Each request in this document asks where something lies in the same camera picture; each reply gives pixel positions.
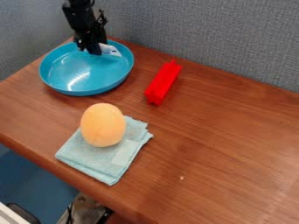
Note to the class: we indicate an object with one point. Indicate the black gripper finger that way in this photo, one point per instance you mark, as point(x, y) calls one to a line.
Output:
point(91, 41)
point(102, 34)

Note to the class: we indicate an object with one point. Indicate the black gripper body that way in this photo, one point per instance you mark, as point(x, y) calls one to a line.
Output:
point(83, 21)

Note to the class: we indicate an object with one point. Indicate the white toothpaste tube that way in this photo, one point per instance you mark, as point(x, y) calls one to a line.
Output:
point(110, 50)

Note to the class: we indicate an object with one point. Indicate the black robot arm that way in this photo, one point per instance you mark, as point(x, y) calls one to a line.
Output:
point(79, 3)

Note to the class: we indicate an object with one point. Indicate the blue plate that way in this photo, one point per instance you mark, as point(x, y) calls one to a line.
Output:
point(77, 73)

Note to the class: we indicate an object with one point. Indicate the red plastic block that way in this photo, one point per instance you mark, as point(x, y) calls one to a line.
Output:
point(162, 83)

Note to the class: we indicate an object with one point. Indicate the orange egg-shaped ball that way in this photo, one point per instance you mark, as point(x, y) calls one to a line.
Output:
point(103, 125)

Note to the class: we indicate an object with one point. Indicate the light blue folded cloth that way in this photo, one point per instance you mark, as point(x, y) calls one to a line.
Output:
point(106, 163)

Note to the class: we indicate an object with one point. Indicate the metal table leg bracket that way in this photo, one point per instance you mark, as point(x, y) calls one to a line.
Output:
point(85, 211)

